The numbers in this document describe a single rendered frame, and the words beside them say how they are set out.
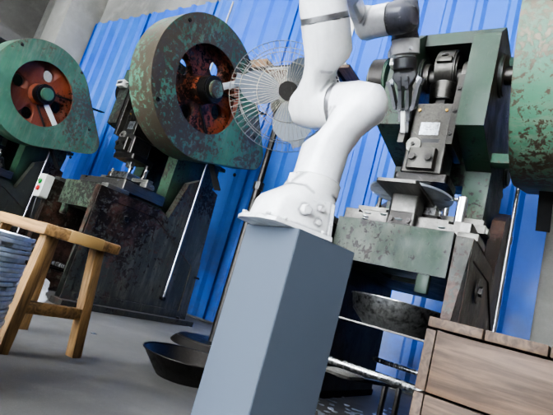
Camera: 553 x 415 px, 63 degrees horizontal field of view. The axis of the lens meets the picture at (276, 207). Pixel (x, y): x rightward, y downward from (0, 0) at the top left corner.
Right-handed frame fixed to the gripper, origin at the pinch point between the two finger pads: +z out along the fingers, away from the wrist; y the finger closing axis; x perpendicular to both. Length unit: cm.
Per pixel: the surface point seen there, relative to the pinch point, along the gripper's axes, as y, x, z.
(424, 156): -0.1, 17.1, 12.4
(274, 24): -213, 189, -92
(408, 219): 2.6, -1.5, 32.2
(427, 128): -2.5, 25.5, 2.6
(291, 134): -79, 39, 4
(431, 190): 8.8, 2.0, 22.5
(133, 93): -145, -7, -20
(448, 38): -3, 47, -32
